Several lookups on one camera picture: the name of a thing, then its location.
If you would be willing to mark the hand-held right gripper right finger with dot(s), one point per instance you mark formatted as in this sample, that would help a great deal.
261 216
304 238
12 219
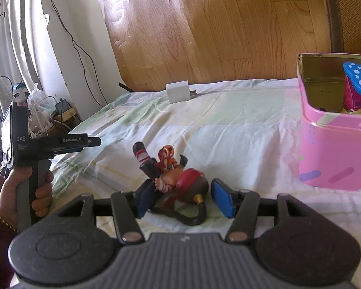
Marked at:
224 198

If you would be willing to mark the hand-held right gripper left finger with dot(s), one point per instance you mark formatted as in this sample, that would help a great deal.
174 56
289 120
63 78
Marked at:
145 198

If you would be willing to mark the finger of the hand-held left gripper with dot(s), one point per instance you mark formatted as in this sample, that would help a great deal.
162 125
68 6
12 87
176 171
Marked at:
75 143

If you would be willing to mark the pirate figurine red bandana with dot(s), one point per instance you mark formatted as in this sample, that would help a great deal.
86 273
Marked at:
189 183

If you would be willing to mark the pink tin box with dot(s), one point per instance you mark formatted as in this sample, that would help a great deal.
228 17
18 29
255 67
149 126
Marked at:
328 144

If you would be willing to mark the person's left hand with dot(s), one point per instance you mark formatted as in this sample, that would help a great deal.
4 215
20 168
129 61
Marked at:
42 198

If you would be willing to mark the yellow wooden stand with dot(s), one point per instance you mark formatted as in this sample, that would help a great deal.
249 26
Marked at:
69 119

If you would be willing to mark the small black power adapter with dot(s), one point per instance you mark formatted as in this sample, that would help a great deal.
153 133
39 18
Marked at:
61 107

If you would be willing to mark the clear plastic bag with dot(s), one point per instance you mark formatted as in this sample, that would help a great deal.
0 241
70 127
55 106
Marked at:
36 99

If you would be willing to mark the blue white plush toy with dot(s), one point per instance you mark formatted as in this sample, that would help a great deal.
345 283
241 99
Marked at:
18 91

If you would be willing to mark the pale striped bedsheet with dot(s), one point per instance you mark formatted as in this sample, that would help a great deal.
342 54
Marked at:
243 132

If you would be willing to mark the white curtain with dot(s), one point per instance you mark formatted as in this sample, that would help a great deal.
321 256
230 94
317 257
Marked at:
18 36

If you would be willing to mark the white charger adapter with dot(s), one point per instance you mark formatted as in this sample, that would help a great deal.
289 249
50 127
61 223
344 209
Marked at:
177 91

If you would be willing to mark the wooden headboard panel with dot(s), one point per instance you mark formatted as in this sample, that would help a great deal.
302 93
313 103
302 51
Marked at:
228 30

